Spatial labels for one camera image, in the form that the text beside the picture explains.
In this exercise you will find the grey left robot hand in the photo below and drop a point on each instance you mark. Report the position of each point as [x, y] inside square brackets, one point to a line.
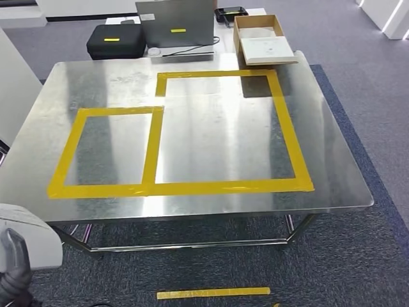
[16, 254]

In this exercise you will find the white car body panel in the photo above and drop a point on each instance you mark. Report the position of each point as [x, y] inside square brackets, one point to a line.
[35, 237]

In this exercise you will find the stainless steel workbench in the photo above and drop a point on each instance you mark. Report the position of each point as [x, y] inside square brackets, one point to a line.
[207, 127]

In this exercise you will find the white cabinet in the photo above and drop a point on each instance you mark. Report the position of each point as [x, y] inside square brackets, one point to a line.
[16, 84]

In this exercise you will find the black case yellow label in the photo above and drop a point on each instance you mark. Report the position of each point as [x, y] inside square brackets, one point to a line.
[115, 48]

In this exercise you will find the white round puck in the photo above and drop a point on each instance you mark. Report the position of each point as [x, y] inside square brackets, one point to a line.
[153, 51]

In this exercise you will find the silver laptop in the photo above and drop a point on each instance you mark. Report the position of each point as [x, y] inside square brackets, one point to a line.
[179, 17]

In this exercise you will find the white table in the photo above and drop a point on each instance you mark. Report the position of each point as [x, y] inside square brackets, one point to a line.
[225, 40]

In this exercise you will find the black tray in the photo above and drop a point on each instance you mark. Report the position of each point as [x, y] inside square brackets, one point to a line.
[230, 15]

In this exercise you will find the white foam board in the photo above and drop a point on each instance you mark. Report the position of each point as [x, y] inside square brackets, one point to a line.
[268, 51]

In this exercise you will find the brown cardboard box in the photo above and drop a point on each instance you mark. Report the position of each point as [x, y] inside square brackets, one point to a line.
[259, 20]

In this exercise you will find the white block with light strip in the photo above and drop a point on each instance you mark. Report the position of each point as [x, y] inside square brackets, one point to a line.
[373, 12]

